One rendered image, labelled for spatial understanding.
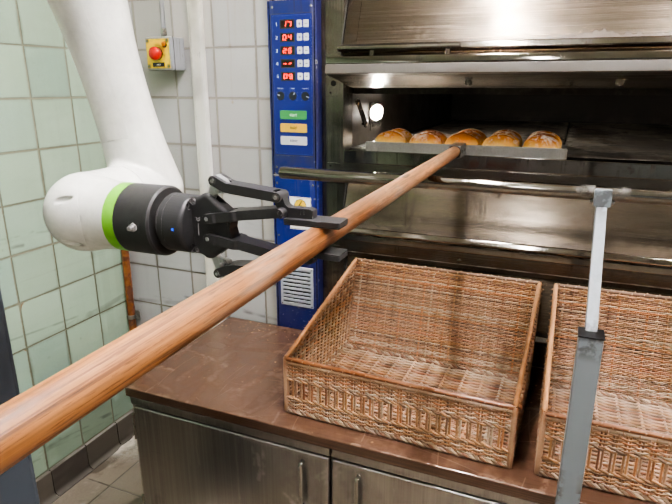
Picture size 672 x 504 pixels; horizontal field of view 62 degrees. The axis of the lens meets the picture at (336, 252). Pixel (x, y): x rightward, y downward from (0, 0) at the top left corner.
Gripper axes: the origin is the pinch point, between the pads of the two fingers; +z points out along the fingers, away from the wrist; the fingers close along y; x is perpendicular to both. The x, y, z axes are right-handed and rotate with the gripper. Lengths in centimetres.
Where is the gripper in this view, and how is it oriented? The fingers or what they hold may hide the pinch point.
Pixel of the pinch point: (316, 236)
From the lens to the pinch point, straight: 65.9
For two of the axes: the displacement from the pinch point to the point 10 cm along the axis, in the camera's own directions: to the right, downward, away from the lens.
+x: -3.6, 2.7, -8.9
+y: -0.1, 9.6, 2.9
